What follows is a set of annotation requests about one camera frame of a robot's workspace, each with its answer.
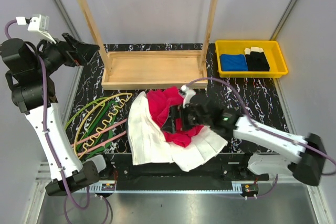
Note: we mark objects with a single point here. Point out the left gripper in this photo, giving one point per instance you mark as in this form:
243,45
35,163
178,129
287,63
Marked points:
83,51

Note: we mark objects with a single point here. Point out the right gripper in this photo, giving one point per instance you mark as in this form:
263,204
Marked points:
181,113

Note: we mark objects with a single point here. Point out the magenta pink shirt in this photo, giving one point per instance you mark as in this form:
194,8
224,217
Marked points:
160,102

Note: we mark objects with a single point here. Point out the white pink garment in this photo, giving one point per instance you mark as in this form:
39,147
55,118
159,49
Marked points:
148,144

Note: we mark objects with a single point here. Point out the lime green hanger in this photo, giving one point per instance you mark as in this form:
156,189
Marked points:
94,118

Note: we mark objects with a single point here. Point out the pale pink hanger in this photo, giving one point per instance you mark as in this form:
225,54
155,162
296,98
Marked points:
97,134

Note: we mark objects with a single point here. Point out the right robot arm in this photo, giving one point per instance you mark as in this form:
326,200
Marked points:
303,157

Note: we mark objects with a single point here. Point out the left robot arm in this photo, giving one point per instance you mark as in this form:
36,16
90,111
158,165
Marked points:
33,92

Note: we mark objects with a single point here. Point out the wooden clothes rack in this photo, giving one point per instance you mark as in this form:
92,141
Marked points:
131,70

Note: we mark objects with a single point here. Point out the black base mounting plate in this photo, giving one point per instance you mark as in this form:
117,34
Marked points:
216,174

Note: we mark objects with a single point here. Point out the folded blue cloth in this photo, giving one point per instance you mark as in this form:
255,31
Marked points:
233,62

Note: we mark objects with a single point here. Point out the yellow plastic tray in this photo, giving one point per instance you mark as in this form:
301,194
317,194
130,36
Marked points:
278,67

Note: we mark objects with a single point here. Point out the folded black cloth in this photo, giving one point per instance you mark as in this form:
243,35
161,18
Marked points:
256,59

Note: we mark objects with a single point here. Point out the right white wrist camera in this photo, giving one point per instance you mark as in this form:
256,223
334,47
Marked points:
186,93

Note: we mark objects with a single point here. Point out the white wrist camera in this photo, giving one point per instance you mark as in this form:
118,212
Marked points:
37,24
186,93

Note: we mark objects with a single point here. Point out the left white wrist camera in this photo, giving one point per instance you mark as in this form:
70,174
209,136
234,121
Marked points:
37,24

